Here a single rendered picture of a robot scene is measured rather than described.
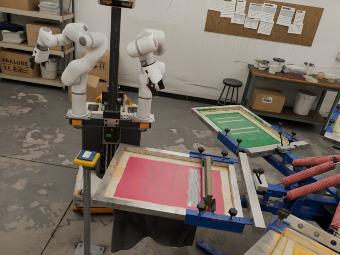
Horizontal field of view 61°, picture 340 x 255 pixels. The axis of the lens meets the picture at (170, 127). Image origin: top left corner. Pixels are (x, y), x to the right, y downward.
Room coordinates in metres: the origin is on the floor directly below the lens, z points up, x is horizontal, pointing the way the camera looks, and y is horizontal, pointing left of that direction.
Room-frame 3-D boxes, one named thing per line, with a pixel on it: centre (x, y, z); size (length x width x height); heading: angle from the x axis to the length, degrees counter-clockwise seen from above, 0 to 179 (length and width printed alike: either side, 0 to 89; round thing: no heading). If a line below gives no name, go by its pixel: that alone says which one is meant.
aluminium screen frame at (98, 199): (1.40, -0.06, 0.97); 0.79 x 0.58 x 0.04; 88
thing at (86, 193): (1.54, 0.50, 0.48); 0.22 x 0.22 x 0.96; 88
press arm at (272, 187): (1.38, -0.62, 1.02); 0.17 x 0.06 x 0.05; 88
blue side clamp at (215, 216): (1.12, -0.29, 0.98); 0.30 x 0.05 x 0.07; 88
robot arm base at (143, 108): (1.87, 0.20, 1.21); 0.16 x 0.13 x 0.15; 12
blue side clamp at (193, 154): (1.67, -0.31, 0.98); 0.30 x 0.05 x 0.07; 88
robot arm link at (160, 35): (1.66, 0.17, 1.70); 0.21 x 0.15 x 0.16; 0
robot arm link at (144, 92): (1.86, 0.19, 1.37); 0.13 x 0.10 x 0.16; 90
